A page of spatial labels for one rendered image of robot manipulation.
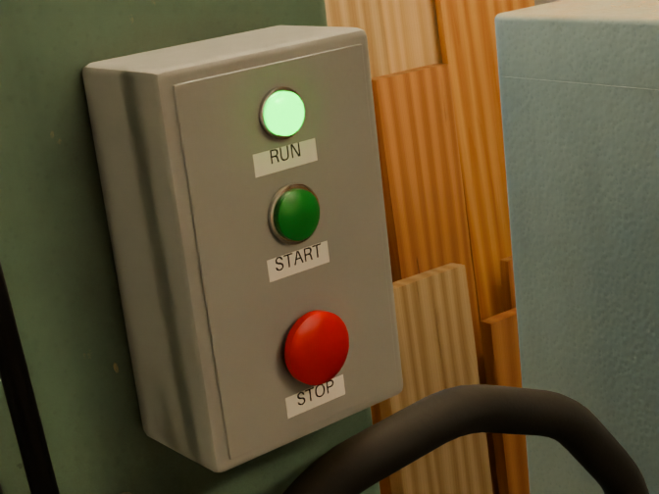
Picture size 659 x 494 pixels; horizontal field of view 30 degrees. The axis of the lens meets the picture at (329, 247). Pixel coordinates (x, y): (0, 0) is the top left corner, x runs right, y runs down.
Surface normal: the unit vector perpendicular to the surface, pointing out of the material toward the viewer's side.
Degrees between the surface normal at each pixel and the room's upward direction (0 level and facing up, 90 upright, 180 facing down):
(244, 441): 90
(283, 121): 92
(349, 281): 90
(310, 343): 84
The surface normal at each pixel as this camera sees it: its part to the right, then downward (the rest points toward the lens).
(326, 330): 0.62, 0.00
